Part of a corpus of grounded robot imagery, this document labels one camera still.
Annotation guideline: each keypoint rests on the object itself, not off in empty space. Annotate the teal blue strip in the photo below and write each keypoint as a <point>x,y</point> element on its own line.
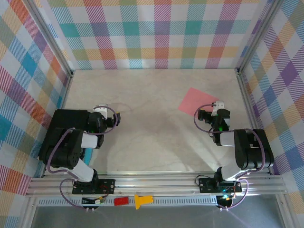
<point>89,159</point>

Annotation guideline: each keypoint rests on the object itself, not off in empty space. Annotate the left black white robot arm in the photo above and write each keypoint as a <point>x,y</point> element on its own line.
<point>71,152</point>

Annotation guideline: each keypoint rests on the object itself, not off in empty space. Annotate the yellow plastic part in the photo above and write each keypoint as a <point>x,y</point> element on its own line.
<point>141,200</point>

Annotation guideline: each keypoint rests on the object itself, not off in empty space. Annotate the large black box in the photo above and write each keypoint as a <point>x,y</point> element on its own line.
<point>66,118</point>

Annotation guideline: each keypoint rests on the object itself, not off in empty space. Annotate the red plastic block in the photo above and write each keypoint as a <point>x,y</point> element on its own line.
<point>121,201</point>

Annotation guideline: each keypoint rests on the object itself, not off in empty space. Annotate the small white green connector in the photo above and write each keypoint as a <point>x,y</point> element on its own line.
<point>99,201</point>

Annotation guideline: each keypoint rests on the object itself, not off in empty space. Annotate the aluminium frame leg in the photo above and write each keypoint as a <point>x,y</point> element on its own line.
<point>283,211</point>
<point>28,213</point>

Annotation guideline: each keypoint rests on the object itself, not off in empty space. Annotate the wide aluminium frame rail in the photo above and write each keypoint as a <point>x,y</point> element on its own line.
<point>154,185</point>

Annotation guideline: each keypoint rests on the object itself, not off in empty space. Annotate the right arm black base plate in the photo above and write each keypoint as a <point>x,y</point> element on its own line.
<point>206,185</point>

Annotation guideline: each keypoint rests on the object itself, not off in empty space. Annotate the small lit circuit board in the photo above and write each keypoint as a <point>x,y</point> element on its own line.
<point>225,197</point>

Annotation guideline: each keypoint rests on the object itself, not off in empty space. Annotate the pink paper sheet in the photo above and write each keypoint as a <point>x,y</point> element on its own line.
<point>192,102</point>

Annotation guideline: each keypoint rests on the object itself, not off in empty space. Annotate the aluminium side rail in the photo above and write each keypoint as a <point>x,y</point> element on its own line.
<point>65,95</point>
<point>249,107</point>

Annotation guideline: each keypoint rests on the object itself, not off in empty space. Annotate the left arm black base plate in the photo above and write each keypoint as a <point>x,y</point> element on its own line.
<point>107,186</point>

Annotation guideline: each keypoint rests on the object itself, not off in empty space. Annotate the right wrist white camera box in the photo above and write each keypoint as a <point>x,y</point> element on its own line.
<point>218,106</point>

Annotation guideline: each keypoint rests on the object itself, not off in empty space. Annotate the aluminium corner post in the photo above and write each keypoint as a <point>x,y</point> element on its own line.
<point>255,40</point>
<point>52,40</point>

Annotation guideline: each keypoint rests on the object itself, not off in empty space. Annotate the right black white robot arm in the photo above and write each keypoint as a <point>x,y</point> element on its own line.
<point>251,152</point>

